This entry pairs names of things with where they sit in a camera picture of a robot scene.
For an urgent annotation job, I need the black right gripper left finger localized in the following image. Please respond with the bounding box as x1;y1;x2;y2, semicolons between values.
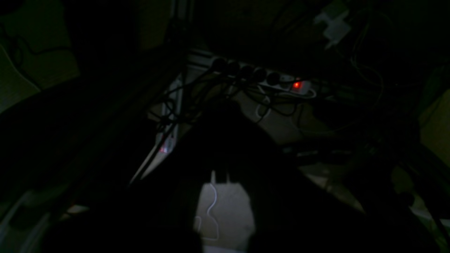
42;102;225;253

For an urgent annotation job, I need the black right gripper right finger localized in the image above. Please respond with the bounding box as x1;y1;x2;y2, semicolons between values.
225;102;440;253

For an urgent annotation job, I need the white power strip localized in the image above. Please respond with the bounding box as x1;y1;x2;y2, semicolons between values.
187;49;317;99

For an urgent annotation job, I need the white power adapter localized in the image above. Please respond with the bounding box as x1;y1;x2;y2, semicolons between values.
314;0;352;50

